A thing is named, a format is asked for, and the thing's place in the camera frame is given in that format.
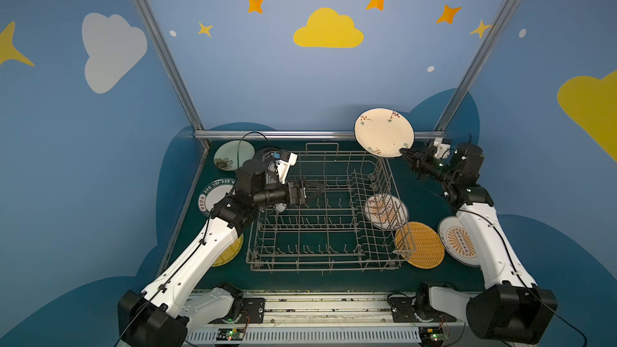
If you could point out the green circuit board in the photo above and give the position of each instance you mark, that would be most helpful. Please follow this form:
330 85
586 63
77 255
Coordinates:
430 337
230 335

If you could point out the aluminium rail base frame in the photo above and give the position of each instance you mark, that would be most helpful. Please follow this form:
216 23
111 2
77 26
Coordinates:
330 319

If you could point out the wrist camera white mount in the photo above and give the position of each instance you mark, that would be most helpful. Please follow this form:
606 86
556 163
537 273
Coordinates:
282 162
442 147

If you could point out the white plate green text rim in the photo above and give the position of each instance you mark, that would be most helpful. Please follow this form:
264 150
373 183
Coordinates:
213 193

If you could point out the left diagonal aluminium post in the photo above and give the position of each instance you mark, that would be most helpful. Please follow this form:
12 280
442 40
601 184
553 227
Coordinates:
171 68

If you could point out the dark black plate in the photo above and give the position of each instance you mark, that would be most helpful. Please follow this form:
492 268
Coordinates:
269 155

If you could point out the pale green floral plate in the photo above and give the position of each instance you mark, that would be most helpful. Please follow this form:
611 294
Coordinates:
231 155

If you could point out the white plate black emblem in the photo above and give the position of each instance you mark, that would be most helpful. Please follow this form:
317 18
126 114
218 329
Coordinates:
280 207

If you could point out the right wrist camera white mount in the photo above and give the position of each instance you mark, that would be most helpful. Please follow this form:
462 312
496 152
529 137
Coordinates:
442 147

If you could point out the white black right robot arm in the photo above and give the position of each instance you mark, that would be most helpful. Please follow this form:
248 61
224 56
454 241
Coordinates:
511 308

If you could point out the grey wire dish rack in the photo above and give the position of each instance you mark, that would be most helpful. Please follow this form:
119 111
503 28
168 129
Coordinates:
330 232

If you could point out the orange woven plate right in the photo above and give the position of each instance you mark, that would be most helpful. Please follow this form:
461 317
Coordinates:
419 245

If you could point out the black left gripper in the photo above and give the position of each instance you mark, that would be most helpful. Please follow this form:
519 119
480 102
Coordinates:
295 193

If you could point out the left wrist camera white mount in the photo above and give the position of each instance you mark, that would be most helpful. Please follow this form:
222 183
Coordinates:
282 162

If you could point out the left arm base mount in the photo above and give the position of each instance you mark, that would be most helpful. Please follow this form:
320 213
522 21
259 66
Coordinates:
249 310

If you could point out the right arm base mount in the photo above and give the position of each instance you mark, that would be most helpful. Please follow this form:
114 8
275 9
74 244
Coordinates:
406 310

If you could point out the horizontal aluminium frame bar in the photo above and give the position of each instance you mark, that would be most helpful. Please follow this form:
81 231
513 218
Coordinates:
219 135

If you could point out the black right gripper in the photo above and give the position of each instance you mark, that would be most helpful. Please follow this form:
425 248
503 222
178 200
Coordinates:
417 161

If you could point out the right green circuit board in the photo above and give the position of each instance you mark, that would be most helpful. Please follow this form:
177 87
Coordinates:
430 337

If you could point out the yellow woven plate left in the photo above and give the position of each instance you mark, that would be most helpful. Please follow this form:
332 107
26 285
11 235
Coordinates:
230 253

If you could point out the diagonal aluminium post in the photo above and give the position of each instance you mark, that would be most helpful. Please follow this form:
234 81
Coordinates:
171 68
501 20

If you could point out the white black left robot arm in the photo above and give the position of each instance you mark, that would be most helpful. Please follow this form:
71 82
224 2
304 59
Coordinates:
163 314

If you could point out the cream plate floral rim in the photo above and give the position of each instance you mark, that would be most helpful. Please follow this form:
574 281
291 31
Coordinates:
383 132

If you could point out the white orange sunburst plate right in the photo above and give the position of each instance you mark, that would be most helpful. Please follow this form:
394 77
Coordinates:
457 242

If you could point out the right diagonal aluminium post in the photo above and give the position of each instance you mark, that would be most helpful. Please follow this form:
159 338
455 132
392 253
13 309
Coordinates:
501 20

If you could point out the left green circuit board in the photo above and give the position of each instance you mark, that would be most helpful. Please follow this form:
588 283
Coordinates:
230 335

